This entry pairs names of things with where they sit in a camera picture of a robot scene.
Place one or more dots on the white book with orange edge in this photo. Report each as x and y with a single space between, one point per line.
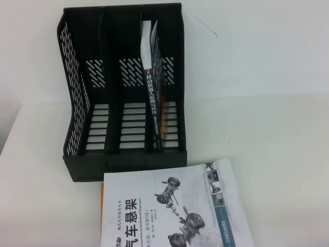
101 195

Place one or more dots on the white car suspension book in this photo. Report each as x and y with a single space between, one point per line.
144 187

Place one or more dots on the black plastic book stand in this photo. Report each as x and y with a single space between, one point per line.
77 164

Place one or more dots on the dark-spine robotics book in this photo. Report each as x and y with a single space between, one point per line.
152 90

